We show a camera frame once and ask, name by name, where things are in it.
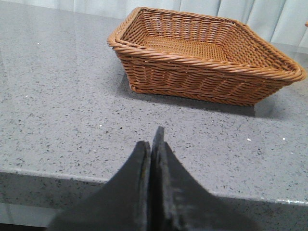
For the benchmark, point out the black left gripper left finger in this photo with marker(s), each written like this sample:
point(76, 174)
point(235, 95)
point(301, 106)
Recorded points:
point(120, 205)

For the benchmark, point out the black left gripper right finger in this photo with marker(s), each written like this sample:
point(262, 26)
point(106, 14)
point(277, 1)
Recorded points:
point(180, 203)

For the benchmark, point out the brown wicker basket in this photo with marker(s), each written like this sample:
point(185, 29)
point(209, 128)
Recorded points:
point(201, 57)

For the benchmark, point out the white curtain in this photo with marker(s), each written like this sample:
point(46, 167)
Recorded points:
point(277, 21)

